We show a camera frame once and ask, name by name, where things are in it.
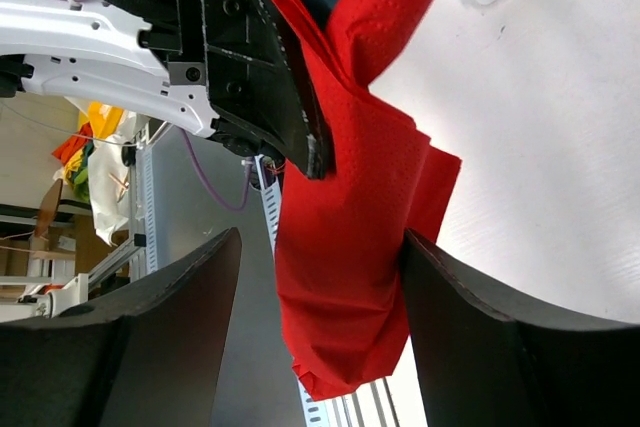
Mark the red paper napkin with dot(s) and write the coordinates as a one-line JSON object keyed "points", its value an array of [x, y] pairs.
{"points": [[342, 308]]}

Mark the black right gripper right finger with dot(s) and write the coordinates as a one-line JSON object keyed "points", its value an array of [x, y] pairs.
{"points": [[488, 354]]}

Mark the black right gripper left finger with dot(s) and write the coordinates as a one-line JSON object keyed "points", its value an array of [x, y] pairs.
{"points": [[146, 354]]}

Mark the aluminium mounting rail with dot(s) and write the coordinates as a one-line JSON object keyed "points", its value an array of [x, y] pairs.
{"points": [[370, 406]]}

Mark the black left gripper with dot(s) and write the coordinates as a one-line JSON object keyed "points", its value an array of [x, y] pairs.
{"points": [[257, 79]]}

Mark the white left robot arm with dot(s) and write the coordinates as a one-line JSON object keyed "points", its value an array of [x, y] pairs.
{"points": [[88, 49]]}

